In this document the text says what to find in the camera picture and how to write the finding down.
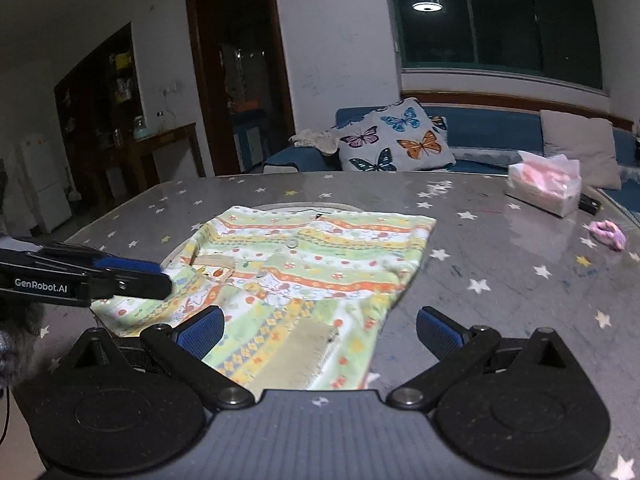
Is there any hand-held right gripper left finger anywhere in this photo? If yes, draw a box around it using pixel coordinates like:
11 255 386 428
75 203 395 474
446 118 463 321
65 305 256 413

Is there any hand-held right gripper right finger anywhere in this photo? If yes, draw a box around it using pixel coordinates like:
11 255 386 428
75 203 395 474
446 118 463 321
387 306 576 411

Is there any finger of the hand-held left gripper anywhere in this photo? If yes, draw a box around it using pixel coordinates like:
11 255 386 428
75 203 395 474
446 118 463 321
10 236 162 275
87 267 174 302

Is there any green patterned child's shirt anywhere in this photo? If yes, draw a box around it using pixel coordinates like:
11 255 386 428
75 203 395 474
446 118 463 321
90 204 437 392

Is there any person's left forearm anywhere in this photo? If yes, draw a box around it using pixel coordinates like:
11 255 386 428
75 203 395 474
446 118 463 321
0 300 48 391

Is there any grey star-print tablecloth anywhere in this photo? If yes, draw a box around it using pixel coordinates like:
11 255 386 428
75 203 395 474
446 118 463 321
0 171 640 480

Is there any white fridge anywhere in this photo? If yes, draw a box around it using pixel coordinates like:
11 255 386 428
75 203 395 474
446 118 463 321
14 132 72 235

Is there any wooden sideboard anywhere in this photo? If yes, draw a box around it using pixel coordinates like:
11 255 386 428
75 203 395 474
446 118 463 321
102 122 206 201

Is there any dark wooden shelving unit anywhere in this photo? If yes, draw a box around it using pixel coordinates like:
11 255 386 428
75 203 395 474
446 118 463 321
54 22 146 201

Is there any round black induction cooktop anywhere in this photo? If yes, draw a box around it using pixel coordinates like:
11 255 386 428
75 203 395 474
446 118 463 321
161 201 363 267

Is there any blue cabinet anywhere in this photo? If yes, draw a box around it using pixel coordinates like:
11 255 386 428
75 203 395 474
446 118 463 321
231 109 266 171

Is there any pink and white tissue pack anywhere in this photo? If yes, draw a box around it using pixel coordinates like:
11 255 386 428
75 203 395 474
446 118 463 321
504 150 583 218

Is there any pink hair scrunchie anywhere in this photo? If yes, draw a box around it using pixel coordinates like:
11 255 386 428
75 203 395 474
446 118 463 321
589 220 627 251

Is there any white butterfly-print pillow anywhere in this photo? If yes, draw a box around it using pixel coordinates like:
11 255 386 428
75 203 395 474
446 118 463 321
332 97 457 173

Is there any blue sofa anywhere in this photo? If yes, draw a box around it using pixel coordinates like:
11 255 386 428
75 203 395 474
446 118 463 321
263 105 640 221

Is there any crumpled white cloth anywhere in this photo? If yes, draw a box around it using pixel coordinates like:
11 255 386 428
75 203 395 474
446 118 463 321
289 129 341 156

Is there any plain grey pillow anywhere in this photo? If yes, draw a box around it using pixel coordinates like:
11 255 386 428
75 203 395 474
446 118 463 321
540 109 622 192

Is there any green-framed window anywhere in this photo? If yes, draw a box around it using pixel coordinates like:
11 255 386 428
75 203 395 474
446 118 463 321
387 0 606 93

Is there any dark wooden door frame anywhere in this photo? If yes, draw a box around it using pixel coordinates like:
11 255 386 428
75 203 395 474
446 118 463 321
185 0 296 177

